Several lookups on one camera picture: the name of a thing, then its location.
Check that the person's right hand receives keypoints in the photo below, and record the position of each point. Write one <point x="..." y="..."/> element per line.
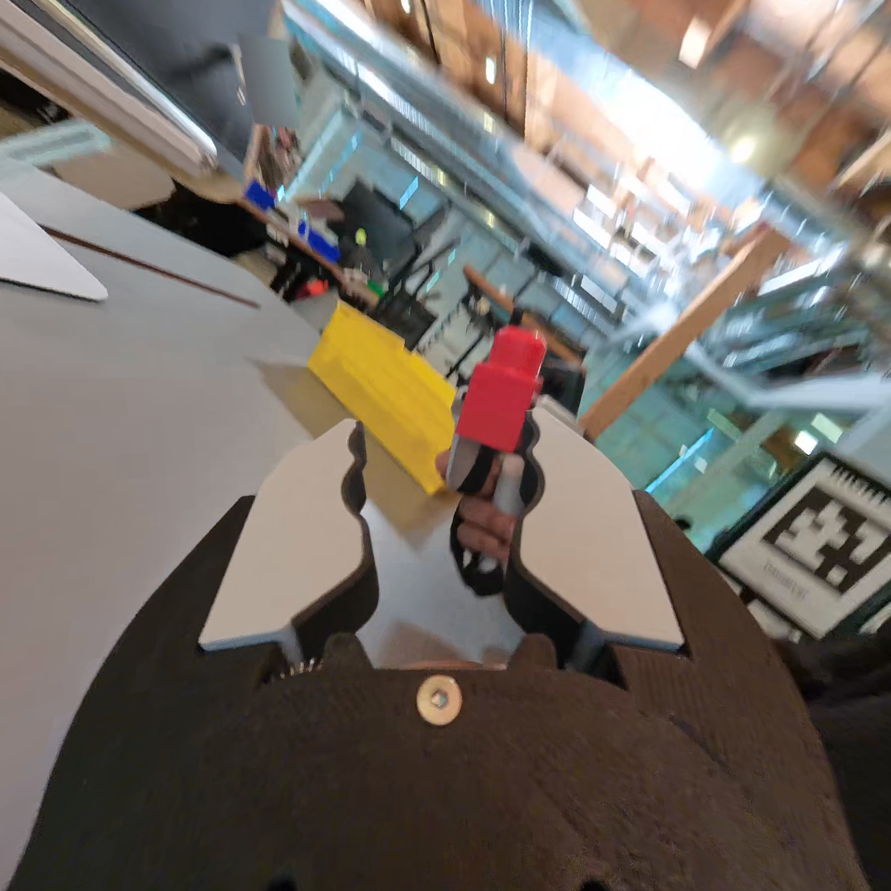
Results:
<point x="487" y="529"/>

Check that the silver laptop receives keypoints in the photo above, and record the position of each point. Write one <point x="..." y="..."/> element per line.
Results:
<point x="104" y="87"/>

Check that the tilted wooden desk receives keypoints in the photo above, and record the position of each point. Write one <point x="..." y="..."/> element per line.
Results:
<point x="501" y="296"/>

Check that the yellow storage bin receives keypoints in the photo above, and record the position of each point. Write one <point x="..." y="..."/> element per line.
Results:
<point x="376" y="376"/>

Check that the red toy block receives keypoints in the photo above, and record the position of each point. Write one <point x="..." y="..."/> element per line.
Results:
<point x="498" y="404"/>

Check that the red plastic object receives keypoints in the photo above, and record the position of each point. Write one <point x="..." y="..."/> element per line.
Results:
<point x="314" y="289"/>

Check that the small blue bin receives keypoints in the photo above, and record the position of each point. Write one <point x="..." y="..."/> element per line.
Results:
<point x="321" y="243"/>
<point x="259" y="196"/>

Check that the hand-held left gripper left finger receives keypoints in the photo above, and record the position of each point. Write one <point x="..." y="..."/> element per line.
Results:
<point x="292" y="550"/>

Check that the framed tag poster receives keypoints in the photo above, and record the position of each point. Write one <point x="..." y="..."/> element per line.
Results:
<point x="766" y="571"/>

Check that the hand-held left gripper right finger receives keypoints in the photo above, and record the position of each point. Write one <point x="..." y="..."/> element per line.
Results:
<point x="598" y="550"/>

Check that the person's right forearm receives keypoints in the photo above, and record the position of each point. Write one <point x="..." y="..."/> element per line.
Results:
<point x="856" y="731"/>

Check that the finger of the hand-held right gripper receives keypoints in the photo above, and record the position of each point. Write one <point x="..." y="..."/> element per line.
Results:
<point x="508" y="487"/>
<point x="461" y="466"/>

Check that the wooden pillar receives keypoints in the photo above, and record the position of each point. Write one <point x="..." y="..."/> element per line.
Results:
<point x="682" y="334"/>

